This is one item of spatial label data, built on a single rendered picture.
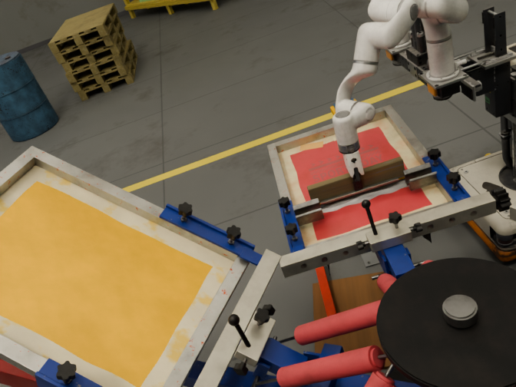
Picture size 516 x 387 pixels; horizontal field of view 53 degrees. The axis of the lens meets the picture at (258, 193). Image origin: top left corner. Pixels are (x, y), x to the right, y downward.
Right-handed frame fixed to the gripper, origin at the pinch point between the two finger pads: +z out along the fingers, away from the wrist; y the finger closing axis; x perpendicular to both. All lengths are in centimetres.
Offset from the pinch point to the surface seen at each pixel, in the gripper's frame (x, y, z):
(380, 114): -24, 48, 2
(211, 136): 82, 282, 100
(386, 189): -9.8, -3.1, 4.5
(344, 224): 9.2, -14.2, 6.0
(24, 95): 292, 437, 54
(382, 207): -5.6, -11.6, 5.5
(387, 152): -17.7, 21.1, 4.7
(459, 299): 0, -92, -33
